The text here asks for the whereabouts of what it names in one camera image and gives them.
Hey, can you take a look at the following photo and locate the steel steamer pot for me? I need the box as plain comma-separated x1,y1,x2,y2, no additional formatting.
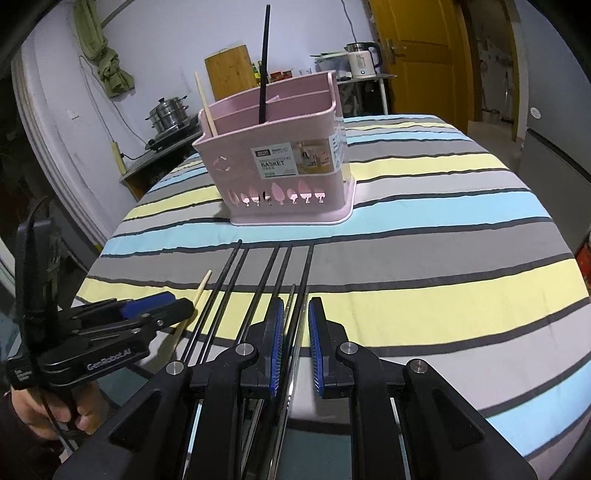
147,95,189,134

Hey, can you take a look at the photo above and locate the striped tablecloth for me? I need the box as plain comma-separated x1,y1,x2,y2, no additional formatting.
71,113,591,474

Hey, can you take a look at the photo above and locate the lidded food container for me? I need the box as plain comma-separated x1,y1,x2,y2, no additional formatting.
314,52,350,75

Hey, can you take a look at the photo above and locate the white electric kettle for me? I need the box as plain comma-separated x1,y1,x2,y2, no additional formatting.
347,49,383,77

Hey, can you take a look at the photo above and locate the white round board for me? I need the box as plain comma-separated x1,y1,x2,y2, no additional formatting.
10,28,131,252

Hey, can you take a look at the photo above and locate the yellow wooden door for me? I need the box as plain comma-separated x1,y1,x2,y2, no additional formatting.
367,0,474,134

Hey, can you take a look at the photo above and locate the green cloth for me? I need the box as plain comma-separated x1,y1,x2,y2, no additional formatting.
74,0,136,97

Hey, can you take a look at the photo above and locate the metal side table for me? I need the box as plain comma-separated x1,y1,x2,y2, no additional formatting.
318,71,398,119

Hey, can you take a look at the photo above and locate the pink plastic chopstick basket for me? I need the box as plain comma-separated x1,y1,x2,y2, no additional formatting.
192,71,356,227

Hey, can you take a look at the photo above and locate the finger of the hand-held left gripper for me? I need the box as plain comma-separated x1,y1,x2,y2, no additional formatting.
71,292,177,324
69,298,195,343

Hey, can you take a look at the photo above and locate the wooden chopstick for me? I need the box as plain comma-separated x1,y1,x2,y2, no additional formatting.
163,270,212,365
194,71,218,138

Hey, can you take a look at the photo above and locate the black power cable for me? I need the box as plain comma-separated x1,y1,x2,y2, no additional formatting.
341,0,357,45

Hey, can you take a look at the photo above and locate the low wooden table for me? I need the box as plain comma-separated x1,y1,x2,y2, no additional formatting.
119,134,204,202

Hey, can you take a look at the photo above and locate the person's left hand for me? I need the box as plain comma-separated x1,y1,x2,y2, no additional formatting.
9,382,110,437

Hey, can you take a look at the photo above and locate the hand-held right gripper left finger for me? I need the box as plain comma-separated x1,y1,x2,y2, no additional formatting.
53,298,287,480

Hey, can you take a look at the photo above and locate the person's left forearm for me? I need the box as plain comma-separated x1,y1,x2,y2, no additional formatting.
0,392,63,480

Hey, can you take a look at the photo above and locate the grey refrigerator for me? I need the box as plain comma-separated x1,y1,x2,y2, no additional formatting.
521,90,591,259

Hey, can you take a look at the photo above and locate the black induction cooker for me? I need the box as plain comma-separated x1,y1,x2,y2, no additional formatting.
145,117,202,151

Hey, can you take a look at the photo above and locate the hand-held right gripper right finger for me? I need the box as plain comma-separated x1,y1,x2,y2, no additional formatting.
308,296,539,480

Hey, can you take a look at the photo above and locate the black chopstick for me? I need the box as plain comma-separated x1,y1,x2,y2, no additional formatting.
270,246,293,303
198,248,250,366
180,239,244,366
260,4,271,125
294,243,316,324
240,246,281,347

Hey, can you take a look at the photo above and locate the bamboo cutting board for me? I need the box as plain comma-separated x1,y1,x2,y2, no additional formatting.
204,45,253,102

